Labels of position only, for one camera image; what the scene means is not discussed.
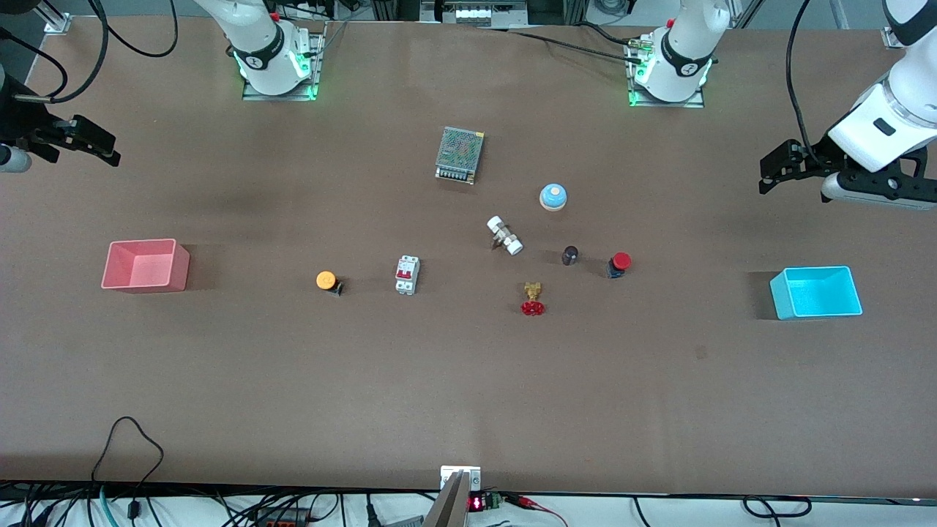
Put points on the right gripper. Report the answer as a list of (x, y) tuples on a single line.
[(22, 121)]

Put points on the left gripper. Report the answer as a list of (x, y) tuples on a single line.
[(814, 156)]

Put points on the red push button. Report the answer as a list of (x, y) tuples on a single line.
[(622, 261)]

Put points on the yellow push button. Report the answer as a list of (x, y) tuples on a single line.
[(326, 279)]

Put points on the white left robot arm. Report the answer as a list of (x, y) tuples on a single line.
[(681, 66)]

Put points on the blue plastic bin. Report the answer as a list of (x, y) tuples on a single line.
[(787, 304)]

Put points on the pink plastic bin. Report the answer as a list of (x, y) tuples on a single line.
[(121, 282)]

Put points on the dark brown knob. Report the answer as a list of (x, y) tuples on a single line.
[(569, 255)]

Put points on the blue white round button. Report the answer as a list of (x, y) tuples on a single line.
[(553, 196)]

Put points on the white cylindrical fitting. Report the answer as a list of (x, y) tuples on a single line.
[(505, 236)]

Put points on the metal mesh power supply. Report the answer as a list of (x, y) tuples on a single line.
[(460, 150)]

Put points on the white red circuit breaker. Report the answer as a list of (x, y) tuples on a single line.
[(407, 274)]

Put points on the grey electrical box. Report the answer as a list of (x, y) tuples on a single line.
[(472, 13)]

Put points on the small red digit display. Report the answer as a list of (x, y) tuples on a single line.
[(476, 503)]

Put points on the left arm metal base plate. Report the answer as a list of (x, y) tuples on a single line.
[(670, 105)]

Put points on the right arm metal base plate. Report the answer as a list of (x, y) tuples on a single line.
[(278, 96)]

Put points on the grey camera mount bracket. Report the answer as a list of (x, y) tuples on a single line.
[(454, 505)]

